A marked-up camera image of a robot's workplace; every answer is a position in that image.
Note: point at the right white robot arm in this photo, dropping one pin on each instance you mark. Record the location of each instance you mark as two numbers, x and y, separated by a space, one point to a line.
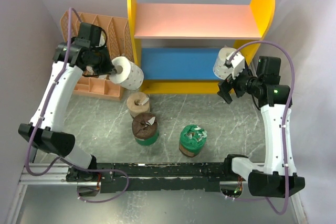
278 177

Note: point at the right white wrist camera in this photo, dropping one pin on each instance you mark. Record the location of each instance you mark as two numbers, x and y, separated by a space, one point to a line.
235 63

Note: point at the yellow pink blue shelf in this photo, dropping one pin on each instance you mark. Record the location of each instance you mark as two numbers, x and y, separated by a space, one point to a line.
190 70

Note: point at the white floral toilet paper roll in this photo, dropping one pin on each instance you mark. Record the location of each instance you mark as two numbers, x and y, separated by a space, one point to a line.
219 68

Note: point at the orange plastic file organizer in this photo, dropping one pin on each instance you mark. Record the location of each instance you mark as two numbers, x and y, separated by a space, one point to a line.
117 40

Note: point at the brown green wrapped paper roll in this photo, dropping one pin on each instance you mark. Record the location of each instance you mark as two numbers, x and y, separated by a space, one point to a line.
145 129

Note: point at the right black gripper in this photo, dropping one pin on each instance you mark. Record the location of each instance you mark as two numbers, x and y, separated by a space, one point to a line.
226 85

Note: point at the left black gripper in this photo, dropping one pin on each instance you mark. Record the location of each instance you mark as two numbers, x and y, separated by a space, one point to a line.
108 68

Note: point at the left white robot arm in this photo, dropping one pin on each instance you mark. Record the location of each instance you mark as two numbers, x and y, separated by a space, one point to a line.
70 61

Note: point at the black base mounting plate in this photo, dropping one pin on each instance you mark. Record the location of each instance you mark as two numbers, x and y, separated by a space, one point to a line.
210 177

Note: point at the beige wrapped paper roll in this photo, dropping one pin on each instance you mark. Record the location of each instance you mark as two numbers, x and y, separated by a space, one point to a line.
138 103

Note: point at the white dotted toilet paper roll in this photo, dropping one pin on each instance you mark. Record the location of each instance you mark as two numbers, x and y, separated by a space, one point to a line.
128 74

